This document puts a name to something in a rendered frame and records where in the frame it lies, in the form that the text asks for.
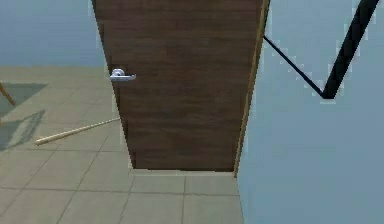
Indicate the brown wooden room door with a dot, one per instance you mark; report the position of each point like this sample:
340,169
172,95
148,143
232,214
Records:
183,83

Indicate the pale wooden baseball bat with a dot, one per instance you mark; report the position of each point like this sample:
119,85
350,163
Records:
66,133

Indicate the brown wooden furniture leg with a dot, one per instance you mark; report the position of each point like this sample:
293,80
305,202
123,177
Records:
6,94

